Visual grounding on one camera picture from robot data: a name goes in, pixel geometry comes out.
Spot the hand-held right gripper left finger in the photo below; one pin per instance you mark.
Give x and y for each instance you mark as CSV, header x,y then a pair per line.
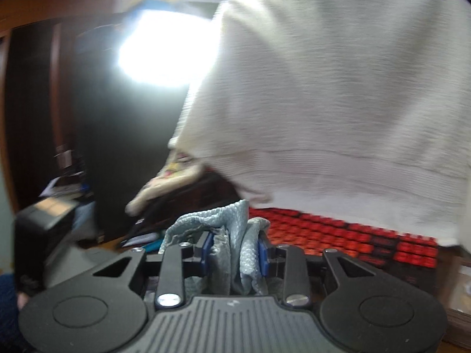
x,y
173,272

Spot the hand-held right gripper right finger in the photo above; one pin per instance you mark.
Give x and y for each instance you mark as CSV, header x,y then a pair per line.
x,y
263,261

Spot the grey blue cleaning cloth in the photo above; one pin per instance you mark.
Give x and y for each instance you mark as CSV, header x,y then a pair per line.
x,y
235,224

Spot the blue and white tube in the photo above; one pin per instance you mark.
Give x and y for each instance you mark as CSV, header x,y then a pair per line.
x,y
152,247

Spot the stack of papers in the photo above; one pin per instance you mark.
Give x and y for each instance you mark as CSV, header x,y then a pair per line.
x,y
62,187

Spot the cartoon printed fluffy cloth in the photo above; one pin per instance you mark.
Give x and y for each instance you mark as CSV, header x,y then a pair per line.
x,y
165,187

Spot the metal door latch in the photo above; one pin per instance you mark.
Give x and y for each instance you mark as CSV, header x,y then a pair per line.
x,y
63,157

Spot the red and black keyboard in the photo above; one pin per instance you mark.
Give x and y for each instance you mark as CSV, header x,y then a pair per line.
x,y
349,235

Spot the dark wooden cabinet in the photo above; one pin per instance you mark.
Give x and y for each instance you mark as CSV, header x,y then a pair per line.
x,y
33,117

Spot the large white towel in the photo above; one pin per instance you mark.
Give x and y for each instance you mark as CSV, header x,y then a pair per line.
x,y
331,99

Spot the bright light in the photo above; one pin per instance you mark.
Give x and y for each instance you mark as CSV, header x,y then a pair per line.
x,y
165,47

